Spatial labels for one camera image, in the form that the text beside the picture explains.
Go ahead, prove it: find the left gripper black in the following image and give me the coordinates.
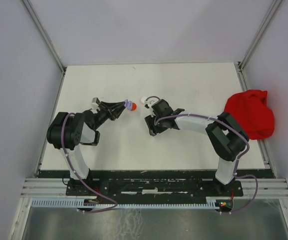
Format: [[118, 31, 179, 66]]
[[93, 100, 127, 130]]

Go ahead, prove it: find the purple charging case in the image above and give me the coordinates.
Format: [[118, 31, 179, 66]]
[[124, 99, 133, 111]]

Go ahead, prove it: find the white charging case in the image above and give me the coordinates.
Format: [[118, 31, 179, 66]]
[[140, 96, 146, 105]]

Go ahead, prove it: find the orange charging case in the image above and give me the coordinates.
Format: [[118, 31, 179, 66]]
[[130, 102, 137, 111]]

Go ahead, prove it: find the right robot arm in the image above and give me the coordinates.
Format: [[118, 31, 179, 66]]
[[141, 96, 250, 196]]

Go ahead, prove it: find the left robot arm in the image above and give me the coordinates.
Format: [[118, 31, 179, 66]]
[[46, 97, 132, 195]]

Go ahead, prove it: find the red cloth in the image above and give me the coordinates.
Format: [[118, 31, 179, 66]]
[[224, 89, 275, 140]]

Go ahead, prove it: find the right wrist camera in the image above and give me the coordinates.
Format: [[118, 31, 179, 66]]
[[144, 96, 160, 109]]

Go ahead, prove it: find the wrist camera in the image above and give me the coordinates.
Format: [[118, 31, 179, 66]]
[[144, 96, 160, 109], [91, 97, 100, 110]]

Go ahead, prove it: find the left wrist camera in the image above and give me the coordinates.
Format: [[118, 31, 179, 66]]
[[91, 97, 100, 110]]

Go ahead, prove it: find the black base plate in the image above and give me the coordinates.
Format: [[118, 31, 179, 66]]
[[66, 172, 243, 203]]

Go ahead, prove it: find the white cable duct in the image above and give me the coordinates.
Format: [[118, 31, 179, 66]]
[[30, 197, 219, 210]]

